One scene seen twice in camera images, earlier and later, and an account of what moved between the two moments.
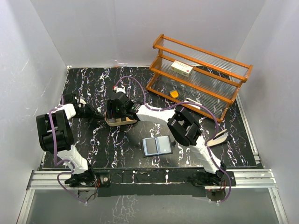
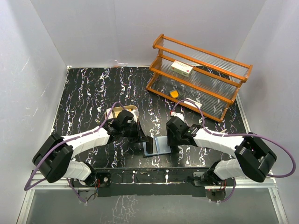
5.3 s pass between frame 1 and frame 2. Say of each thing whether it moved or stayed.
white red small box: stayed
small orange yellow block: stayed
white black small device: stayed
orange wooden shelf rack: stayed
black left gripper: moved
